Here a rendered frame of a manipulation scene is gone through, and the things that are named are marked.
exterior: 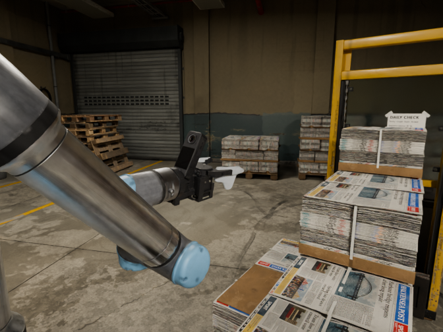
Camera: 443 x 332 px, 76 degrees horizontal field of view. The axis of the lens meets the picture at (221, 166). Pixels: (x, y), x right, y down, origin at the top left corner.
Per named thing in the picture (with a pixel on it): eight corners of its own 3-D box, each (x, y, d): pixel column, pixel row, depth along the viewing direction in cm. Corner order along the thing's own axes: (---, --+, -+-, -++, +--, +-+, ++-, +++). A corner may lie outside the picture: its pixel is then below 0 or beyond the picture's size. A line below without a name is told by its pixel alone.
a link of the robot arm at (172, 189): (144, 165, 63) (169, 176, 58) (161, 163, 66) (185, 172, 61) (143, 197, 65) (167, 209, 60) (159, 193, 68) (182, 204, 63)
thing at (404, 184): (324, 182, 129) (324, 180, 129) (337, 171, 153) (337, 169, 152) (424, 195, 109) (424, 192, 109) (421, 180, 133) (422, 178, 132)
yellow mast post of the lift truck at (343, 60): (319, 275, 226) (335, 40, 193) (322, 270, 233) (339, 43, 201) (331, 279, 221) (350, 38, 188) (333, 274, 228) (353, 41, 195)
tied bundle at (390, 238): (296, 254, 111) (300, 197, 106) (318, 228, 135) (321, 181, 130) (413, 287, 90) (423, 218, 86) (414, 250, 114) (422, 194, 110)
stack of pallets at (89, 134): (93, 163, 765) (88, 114, 740) (125, 165, 750) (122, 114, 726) (57, 174, 636) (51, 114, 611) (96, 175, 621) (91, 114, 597)
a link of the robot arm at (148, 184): (97, 217, 56) (94, 175, 55) (144, 203, 65) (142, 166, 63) (119, 227, 52) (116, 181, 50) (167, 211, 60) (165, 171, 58)
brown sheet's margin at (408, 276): (297, 252, 111) (298, 242, 110) (318, 228, 134) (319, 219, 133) (414, 285, 90) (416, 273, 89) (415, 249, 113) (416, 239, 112)
